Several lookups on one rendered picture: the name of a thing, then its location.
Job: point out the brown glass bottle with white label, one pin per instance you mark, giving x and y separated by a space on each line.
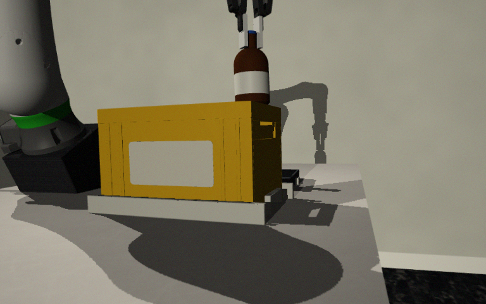
251 73

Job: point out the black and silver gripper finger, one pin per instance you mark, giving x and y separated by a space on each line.
260 11
239 7

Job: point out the yellow wooden crate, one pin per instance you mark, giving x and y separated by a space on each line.
228 151

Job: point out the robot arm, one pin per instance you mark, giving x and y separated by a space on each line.
31 88

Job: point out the grey flat rail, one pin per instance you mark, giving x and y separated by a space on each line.
192 209

